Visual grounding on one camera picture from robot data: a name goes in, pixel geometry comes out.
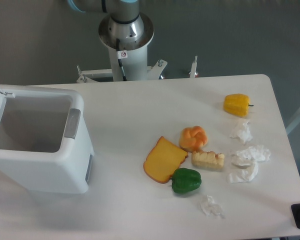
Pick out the white trash can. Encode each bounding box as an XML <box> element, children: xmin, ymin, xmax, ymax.
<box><xmin>0</xmin><ymin>85</ymin><xmax>94</xmax><ymax>194</ymax></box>

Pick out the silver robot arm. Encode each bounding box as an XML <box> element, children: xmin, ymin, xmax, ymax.
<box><xmin>66</xmin><ymin>0</ymin><xmax>140</xmax><ymax>24</ymax></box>

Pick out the toy bread slice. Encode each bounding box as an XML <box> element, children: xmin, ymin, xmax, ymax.
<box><xmin>143</xmin><ymin>136</ymin><xmax>188</xmax><ymax>184</ymax></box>

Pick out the orange knotted toy bun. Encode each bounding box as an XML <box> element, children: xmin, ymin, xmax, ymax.
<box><xmin>178</xmin><ymin>126</ymin><xmax>209</xmax><ymax>153</ymax></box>

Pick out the green toy bell pepper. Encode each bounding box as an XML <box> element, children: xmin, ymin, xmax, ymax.
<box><xmin>170</xmin><ymin>168</ymin><xmax>202</xmax><ymax>195</ymax></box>

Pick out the pale toy bread loaf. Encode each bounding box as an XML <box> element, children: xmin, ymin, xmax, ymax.
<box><xmin>191</xmin><ymin>150</ymin><xmax>225</xmax><ymax>170</ymax></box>

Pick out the yellow toy bell pepper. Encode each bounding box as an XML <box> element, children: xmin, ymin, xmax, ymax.
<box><xmin>223</xmin><ymin>93</ymin><xmax>254</xmax><ymax>118</ymax></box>

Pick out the crumpled white tissue upper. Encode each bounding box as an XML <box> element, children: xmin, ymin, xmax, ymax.
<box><xmin>229</xmin><ymin>118</ymin><xmax>253</xmax><ymax>145</ymax></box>

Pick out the small crumpled white tissue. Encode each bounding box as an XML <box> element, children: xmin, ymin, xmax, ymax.
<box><xmin>199</xmin><ymin>195</ymin><xmax>225</xmax><ymax>218</ymax></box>

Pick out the crumpled white tissue lower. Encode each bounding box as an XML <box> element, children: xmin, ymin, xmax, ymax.
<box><xmin>227</xmin><ymin>156</ymin><xmax>259</xmax><ymax>184</ymax></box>

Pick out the crumpled white tissue middle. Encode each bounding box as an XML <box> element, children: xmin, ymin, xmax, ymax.
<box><xmin>231</xmin><ymin>144</ymin><xmax>271</xmax><ymax>162</ymax></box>

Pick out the white post with red base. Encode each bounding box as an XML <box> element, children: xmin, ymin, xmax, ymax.
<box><xmin>188</xmin><ymin>55</ymin><xmax>199</xmax><ymax>79</ymax></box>

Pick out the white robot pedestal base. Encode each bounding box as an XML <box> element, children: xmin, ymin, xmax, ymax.
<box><xmin>98</xmin><ymin>13</ymin><xmax>154</xmax><ymax>82</ymax></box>

